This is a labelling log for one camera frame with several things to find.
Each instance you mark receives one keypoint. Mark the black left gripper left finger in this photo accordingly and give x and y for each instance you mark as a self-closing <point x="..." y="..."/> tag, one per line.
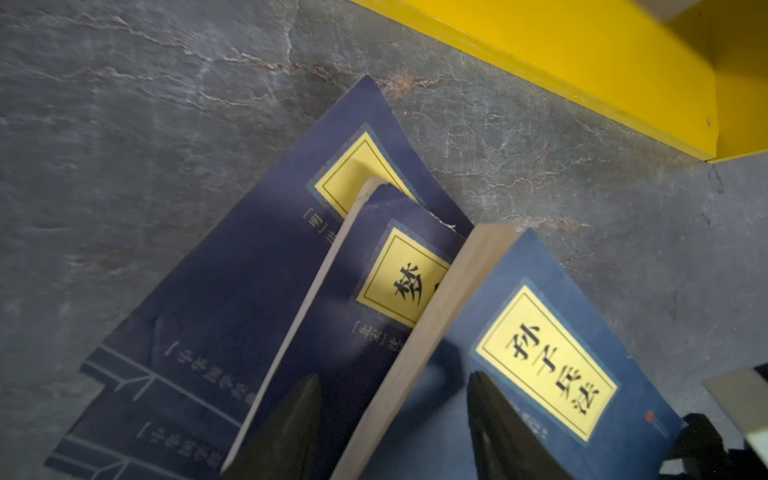
<point x="285" y="446"/>

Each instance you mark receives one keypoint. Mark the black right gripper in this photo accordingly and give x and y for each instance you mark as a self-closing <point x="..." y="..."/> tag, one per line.
<point x="742" y="395"/>

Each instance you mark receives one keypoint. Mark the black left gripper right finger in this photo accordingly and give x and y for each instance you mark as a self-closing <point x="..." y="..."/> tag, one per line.
<point x="503" y="445"/>

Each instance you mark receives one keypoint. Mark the yellow wooden bookshelf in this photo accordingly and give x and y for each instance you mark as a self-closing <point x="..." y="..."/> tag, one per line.
<point x="690" y="74"/>

